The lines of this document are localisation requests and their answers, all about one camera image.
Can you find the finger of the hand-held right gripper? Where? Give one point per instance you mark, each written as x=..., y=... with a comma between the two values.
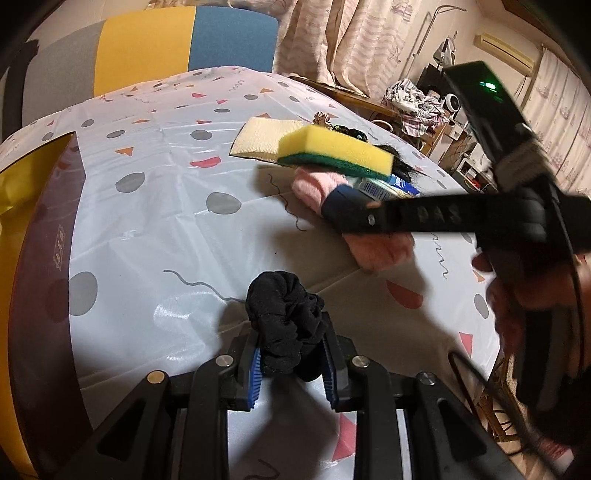
x=351, y=207

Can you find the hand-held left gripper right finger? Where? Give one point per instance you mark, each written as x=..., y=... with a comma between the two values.
x=328, y=381

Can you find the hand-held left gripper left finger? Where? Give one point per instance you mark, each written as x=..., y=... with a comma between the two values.
x=253, y=379

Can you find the pink fluffy sock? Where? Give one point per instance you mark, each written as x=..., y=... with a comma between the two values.
x=314, y=189

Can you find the black scrunchie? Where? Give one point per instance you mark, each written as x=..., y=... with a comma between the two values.
x=281, y=318

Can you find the dark brown box yellow inside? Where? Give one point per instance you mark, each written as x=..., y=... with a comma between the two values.
x=46, y=258

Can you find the person's right hand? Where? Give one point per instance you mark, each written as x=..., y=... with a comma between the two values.
x=501, y=304

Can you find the blue white small box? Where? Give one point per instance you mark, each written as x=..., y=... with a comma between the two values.
x=374, y=187

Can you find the yellow green sponge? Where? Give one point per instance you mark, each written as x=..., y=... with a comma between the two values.
x=332, y=145

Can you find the black hair piece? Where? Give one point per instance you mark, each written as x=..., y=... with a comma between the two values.
x=406, y=161

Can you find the white shelf unit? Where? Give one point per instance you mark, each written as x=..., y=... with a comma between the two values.
x=475, y=161

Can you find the pink patterned curtain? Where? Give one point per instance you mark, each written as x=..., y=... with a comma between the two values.
x=360, y=41
x=558, y=115

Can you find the wooden side table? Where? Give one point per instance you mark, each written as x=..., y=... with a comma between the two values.
x=351, y=99

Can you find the beige rectangular pad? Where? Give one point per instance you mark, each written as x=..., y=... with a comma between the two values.
x=258, y=136

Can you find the pile of clothes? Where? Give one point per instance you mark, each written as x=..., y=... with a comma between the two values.
x=411, y=104

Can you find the white round fan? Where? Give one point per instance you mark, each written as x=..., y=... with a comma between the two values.
x=451, y=102

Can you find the black monitor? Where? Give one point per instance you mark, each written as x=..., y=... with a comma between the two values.
x=431, y=81

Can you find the patterned tablecloth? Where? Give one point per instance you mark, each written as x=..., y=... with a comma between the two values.
x=184, y=207

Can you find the white air conditioner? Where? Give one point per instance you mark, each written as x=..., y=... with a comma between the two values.
x=503, y=50

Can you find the metal hanging stand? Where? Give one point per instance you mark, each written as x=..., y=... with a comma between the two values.
x=422, y=37

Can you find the grey yellow blue chair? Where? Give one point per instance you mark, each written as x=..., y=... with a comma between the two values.
x=138, y=46

